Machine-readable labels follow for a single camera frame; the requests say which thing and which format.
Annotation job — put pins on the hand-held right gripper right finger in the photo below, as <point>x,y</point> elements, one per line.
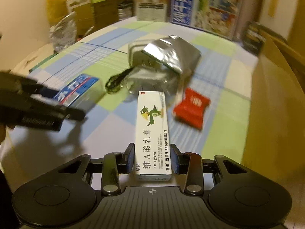
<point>175,160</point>

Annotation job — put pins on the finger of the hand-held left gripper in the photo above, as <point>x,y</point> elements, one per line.
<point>71,113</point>
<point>28,83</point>

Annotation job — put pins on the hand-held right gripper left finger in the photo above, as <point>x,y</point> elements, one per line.
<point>130,158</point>

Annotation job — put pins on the blue toothpaste box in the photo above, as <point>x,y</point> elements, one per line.
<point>81,88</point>

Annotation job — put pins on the small white card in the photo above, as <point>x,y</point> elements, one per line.
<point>152,133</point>

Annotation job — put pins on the red snack packet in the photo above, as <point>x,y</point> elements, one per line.
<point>191,107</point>

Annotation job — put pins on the clear plastic packet white pad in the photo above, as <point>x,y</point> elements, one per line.
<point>147,81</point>

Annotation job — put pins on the desktop with checked tablecloth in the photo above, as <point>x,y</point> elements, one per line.
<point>114,124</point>

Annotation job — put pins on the crumpled silver foil bag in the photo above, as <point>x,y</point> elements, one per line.
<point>63,34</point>

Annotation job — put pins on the open white-flap cardboard box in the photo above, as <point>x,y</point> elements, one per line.
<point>82,16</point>

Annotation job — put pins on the yellow plastic bag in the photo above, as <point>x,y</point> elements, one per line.
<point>57,2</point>

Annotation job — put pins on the brown cardboard box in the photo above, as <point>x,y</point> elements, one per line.
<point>106,13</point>

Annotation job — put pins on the white product box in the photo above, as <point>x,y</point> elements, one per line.
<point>152,2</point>

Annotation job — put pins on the black instant rice box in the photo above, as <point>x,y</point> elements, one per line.
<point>255,37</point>

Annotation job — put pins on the blue milk carton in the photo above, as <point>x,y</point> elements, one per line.
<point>205,7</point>

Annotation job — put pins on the wooden wall block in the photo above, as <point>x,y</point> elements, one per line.
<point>273,2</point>

